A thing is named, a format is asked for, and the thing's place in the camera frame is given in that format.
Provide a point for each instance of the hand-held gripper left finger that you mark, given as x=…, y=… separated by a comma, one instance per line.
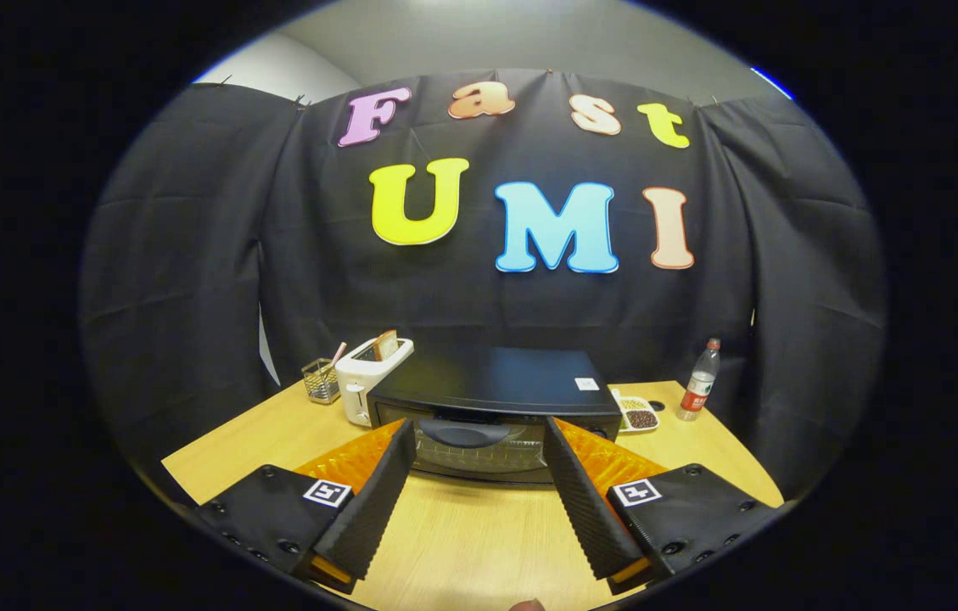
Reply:
x=372, y=509

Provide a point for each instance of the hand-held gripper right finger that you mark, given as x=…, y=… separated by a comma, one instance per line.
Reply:
x=585, y=509

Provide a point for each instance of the black toaster oven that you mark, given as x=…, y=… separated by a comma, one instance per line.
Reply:
x=495, y=378

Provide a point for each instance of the white toaster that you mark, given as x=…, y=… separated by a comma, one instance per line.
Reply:
x=355, y=382

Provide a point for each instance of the white divided dish with beans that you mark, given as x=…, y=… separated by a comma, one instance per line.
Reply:
x=640, y=418

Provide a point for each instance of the pink straw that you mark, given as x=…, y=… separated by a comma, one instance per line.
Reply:
x=338, y=353

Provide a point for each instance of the clear water bottle red label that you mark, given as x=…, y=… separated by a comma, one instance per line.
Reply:
x=697, y=390

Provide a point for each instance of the brown bread slice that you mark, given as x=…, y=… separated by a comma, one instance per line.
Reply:
x=385, y=345

